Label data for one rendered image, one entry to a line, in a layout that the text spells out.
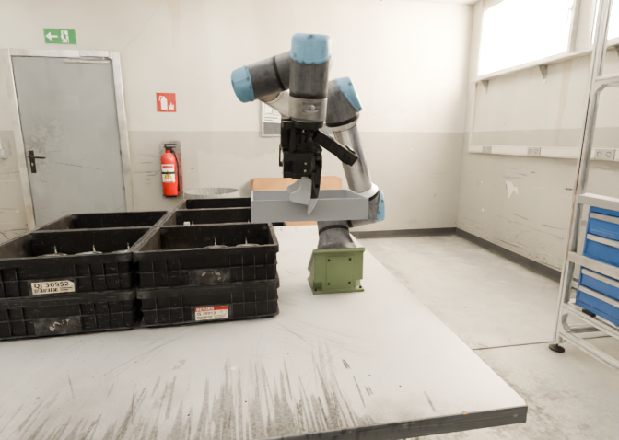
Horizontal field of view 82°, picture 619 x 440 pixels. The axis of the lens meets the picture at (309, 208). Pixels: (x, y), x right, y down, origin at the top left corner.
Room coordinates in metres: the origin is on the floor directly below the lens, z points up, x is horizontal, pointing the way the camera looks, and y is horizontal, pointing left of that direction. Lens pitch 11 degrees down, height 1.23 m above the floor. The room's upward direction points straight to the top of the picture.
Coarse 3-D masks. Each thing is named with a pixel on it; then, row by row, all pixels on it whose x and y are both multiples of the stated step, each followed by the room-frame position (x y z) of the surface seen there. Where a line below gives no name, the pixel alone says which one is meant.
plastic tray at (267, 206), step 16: (256, 192) 0.98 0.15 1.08; (272, 192) 0.98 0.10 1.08; (320, 192) 1.00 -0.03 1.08; (336, 192) 1.01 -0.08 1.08; (352, 192) 0.95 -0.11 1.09; (256, 208) 0.78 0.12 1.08; (272, 208) 0.79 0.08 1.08; (288, 208) 0.79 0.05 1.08; (304, 208) 0.80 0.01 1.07; (320, 208) 0.80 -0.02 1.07; (336, 208) 0.81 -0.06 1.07; (352, 208) 0.81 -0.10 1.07
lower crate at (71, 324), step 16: (0, 304) 0.86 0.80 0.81; (16, 304) 0.87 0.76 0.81; (32, 304) 0.87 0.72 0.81; (48, 304) 0.88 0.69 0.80; (64, 304) 0.89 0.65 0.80; (80, 304) 0.90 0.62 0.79; (96, 304) 0.91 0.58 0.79; (112, 304) 0.92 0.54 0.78; (128, 304) 0.93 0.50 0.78; (0, 320) 0.87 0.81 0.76; (16, 320) 0.87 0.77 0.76; (32, 320) 0.88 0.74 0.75; (48, 320) 0.88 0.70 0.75; (64, 320) 0.89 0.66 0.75; (80, 320) 0.90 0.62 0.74; (96, 320) 0.91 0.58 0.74; (112, 320) 0.92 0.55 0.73; (128, 320) 0.92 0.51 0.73; (0, 336) 0.87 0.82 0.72; (16, 336) 0.87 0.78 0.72; (32, 336) 0.87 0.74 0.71; (48, 336) 0.89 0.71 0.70
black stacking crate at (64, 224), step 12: (72, 216) 1.42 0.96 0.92; (84, 216) 1.43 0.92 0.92; (96, 216) 1.44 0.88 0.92; (108, 216) 1.45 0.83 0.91; (120, 216) 1.46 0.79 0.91; (132, 216) 1.46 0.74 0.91; (144, 216) 1.47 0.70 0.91; (156, 216) 1.48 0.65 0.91; (48, 228) 1.24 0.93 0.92; (60, 228) 1.32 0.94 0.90; (72, 228) 1.41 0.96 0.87
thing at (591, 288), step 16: (592, 208) 1.85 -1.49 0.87; (592, 224) 1.84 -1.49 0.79; (608, 224) 1.76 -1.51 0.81; (592, 240) 1.83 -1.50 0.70; (608, 240) 1.73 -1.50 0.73; (592, 256) 1.81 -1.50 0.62; (608, 256) 1.73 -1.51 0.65; (592, 272) 1.79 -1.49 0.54; (592, 288) 1.79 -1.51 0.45; (608, 288) 1.71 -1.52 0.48; (576, 304) 1.87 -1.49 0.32; (592, 304) 1.77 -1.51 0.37; (608, 304) 1.70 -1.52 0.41
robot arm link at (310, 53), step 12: (300, 36) 0.67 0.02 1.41; (312, 36) 0.67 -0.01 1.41; (324, 36) 0.68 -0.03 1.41; (300, 48) 0.67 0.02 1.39; (312, 48) 0.67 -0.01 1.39; (324, 48) 0.68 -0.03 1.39; (300, 60) 0.68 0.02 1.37; (312, 60) 0.68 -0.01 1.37; (324, 60) 0.68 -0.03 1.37; (300, 72) 0.68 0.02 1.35; (312, 72) 0.68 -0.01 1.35; (324, 72) 0.69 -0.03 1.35; (300, 84) 0.69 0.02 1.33; (312, 84) 0.69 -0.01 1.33; (324, 84) 0.70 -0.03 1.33; (300, 96) 0.70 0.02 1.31; (312, 96) 0.69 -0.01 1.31; (324, 96) 0.71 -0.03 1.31
